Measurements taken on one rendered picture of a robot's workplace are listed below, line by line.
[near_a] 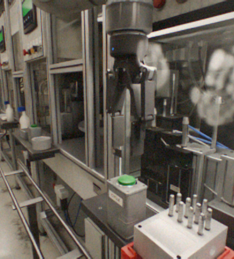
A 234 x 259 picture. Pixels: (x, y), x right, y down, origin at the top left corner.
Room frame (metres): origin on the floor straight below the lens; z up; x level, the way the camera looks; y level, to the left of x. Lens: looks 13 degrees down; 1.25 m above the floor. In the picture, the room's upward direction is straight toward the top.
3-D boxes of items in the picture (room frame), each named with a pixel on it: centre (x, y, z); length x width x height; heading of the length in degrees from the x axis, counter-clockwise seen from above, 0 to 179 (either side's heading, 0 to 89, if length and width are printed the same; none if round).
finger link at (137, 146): (0.42, -0.05, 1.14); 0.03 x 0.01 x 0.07; 125
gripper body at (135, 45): (0.44, -0.03, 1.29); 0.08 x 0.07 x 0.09; 35
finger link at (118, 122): (0.47, -0.01, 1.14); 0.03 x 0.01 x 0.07; 125
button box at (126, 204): (0.45, -0.03, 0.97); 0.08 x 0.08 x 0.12; 35
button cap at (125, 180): (0.44, -0.03, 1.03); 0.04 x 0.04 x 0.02
